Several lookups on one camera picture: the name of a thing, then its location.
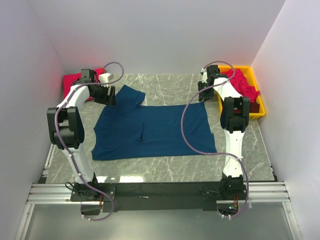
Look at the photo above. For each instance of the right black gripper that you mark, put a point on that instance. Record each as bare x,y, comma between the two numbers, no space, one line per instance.
202,94

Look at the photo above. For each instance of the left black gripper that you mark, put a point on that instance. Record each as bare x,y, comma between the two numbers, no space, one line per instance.
109,100

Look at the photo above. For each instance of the blue t-shirt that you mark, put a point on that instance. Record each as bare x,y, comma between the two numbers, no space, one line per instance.
131,130

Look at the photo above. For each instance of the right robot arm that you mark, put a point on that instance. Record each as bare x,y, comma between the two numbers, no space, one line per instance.
234,120

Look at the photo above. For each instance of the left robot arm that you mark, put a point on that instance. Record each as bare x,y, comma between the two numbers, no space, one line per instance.
66,131

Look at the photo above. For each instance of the yellow plastic bin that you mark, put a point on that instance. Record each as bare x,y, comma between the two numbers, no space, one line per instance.
252,81

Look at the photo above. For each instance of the crumpled pink t-shirt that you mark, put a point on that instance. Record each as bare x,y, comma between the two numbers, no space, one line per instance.
241,85

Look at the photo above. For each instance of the folded pink t-shirt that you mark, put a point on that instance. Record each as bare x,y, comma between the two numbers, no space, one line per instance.
69,79

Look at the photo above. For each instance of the dark red t-shirt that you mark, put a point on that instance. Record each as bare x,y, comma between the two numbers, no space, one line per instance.
254,107

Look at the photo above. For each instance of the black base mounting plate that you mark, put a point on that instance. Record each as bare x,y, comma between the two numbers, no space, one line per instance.
143,196

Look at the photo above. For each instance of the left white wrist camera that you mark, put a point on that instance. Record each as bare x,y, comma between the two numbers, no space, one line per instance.
105,77

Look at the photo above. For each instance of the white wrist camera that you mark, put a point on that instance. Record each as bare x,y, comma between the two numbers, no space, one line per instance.
204,75
105,77

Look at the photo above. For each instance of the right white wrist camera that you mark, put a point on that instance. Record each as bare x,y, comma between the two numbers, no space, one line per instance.
204,75

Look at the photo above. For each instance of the aluminium rail frame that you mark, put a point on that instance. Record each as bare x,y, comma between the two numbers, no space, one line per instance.
259,192

